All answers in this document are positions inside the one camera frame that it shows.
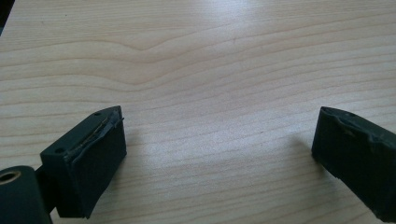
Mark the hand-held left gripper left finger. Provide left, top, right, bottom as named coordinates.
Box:
left=39, top=105, right=128, bottom=219

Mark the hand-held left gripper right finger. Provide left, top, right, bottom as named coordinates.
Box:
left=311, top=105, right=396, bottom=223

